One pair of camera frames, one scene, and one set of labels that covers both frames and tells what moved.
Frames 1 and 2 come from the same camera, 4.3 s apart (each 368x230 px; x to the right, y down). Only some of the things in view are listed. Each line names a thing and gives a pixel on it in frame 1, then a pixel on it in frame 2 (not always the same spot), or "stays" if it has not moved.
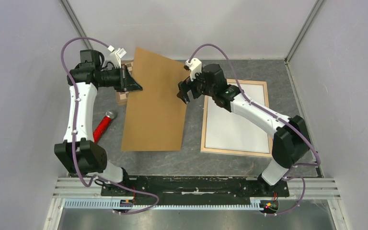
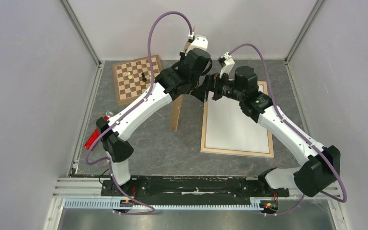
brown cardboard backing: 155,117 → 178,99
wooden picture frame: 230,152 stays
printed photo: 225,129 stays
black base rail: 198,187 stays
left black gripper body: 123,84 → 195,84
